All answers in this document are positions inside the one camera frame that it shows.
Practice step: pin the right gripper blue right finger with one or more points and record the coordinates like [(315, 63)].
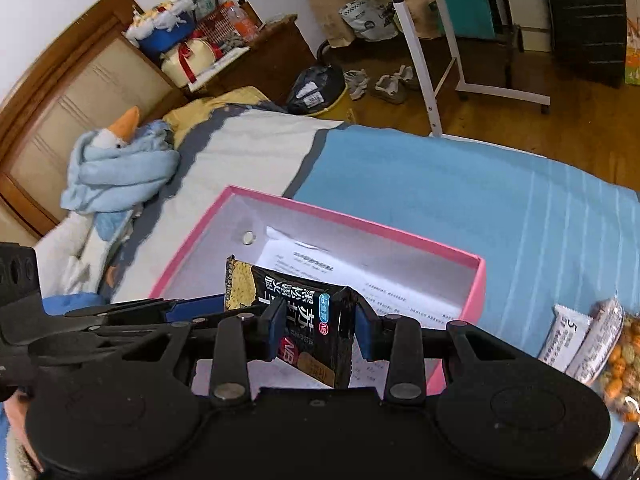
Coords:
[(396, 340)]

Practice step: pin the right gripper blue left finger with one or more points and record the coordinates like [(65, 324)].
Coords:
[(250, 334)]

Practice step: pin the black cracker pack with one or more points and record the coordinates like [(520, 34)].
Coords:
[(319, 318)]

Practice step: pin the white snack bar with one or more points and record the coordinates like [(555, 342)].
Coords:
[(601, 338), (566, 335)]

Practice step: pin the quail egg bag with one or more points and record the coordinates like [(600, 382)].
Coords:
[(619, 381)]

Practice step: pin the person left hand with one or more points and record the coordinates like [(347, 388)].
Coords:
[(16, 408)]

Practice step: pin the printed paper sheet in box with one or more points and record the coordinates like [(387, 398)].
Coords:
[(284, 254)]

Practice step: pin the pink cardboard box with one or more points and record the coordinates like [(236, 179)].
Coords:
[(397, 272)]

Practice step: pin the bed quilt blue white orange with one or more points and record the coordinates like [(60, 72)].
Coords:
[(548, 233)]

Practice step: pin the pair of sneakers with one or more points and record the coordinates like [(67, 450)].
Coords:
[(389, 87)]

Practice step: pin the wooden padded headboard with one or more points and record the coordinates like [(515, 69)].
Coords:
[(86, 79)]

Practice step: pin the black bag on floor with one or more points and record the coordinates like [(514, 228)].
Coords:
[(315, 89)]

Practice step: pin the dark wooden nightstand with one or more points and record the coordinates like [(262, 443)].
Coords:
[(272, 64)]

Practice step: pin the wooden top rolling desk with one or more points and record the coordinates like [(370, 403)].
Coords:
[(463, 88)]

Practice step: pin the cream box with red ribbon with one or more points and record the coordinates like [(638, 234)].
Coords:
[(187, 60)]

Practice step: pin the white printed plastic bag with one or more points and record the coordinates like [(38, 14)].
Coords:
[(370, 20)]

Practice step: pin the orange drink bottle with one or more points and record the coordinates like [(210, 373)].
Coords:
[(241, 21)]

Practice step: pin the blue basket with white stuffing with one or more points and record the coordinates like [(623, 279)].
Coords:
[(158, 30)]

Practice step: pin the teal tote bag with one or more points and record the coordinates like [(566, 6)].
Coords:
[(471, 19)]

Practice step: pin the brown paper bag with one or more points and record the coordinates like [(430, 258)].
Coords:
[(334, 28)]

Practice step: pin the colourful gift bag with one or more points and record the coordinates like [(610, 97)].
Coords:
[(632, 63)]

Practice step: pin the black suitcase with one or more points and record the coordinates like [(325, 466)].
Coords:
[(589, 37)]

